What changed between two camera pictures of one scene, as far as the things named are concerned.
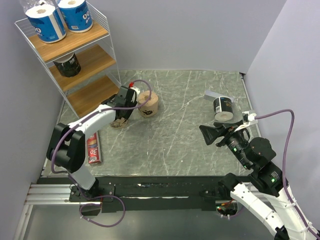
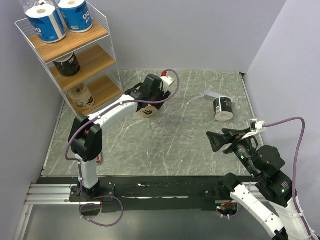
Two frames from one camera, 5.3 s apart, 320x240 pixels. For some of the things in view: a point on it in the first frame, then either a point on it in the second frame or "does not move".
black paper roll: [69, 65] does not move
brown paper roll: [119, 123] → [80, 97]
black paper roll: [223, 108] does not move
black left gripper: [133, 103] → [163, 94]
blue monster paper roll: [76, 14] does not move
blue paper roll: [45, 19] does not move
